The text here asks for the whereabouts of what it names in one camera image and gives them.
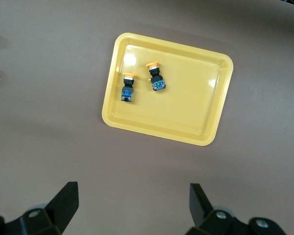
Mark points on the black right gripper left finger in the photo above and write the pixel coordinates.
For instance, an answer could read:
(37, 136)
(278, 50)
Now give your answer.
(61, 210)

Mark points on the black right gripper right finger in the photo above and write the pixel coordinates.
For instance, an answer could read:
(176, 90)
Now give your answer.
(201, 210)

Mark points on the yellow push button green mark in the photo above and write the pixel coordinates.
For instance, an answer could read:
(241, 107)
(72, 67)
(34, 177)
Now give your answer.
(158, 84)

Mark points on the yellow push button red mark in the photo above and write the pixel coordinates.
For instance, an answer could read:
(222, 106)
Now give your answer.
(128, 94)

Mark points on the yellow plastic tray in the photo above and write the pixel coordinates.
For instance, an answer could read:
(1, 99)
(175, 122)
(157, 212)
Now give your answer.
(181, 110)

